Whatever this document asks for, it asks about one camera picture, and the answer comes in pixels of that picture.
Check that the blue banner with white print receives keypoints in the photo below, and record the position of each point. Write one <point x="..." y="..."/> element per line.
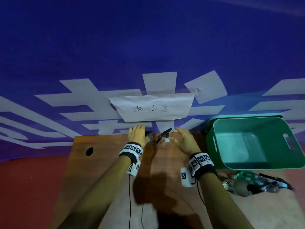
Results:
<point x="71" y="45"/>

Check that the person's right forearm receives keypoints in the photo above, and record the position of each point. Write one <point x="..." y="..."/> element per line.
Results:
<point x="219" y="202"/>

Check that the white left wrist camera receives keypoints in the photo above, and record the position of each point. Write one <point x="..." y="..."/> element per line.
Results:
<point x="134" y="170"/>

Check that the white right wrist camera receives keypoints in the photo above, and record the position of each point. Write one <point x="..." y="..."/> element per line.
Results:
<point x="185" y="177"/>

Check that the left marker wristband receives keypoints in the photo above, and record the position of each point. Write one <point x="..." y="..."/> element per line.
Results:
<point x="132" y="148"/>

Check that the person's left forearm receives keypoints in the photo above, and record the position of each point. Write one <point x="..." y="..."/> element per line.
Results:
<point x="102" y="195"/>

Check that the clear spray bottle black sprayer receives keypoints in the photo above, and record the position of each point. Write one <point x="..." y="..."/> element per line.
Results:
<point x="166" y="140"/>
<point x="269" y="186"/>
<point x="234" y="187"/>
<point x="150" y="139"/>

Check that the white paper sign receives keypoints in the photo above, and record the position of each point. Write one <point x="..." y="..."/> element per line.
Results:
<point x="152" y="102"/>

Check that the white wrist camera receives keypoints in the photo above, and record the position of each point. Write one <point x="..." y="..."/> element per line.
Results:
<point x="134" y="170"/>
<point x="185" y="177"/>

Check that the marker wristband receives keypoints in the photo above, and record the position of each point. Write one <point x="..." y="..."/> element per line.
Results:
<point x="132" y="148"/>
<point x="201" y="159"/>

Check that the person's right hand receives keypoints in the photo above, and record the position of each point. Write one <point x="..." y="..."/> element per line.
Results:
<point x="188" y="144"/>

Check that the clear tape strip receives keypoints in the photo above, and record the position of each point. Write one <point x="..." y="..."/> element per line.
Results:
<point x="197" y="90"/>

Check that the right marker wristband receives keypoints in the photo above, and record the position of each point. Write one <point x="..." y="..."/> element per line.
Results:
<point x="201" y="159"/>

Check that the green plastic storage box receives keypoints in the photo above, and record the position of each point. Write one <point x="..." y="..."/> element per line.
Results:
<point x="250" y="131"/>

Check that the person's left hand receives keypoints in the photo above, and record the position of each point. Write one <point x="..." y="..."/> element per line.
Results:
<point x="137" y="135"/>

